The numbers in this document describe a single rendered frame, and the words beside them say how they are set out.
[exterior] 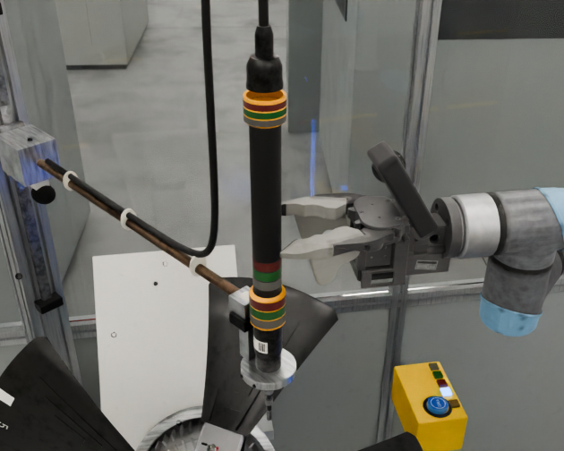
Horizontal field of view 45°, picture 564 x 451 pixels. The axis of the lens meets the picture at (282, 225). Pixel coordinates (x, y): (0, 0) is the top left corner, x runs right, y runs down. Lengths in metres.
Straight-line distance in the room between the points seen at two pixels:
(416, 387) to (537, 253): 0.64
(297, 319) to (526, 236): 0.37
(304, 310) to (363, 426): 1.09
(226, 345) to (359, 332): 0.80
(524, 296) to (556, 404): 1.43
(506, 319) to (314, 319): 0.28
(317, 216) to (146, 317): 0.55
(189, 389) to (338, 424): 0.86
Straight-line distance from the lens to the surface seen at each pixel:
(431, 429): 1.38
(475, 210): 0.79
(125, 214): 1.01
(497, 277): 0.87
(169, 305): 1.26
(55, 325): 1.56
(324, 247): 0.72
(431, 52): 1.49
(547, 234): 0.83
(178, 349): 1.26
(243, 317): 0.83
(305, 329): 1.01
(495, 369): 2.07
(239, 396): 1.03
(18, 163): 1.23
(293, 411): 1.97
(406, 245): 0.77
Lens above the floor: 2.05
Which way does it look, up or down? 31 degrees down
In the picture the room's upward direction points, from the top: straight up
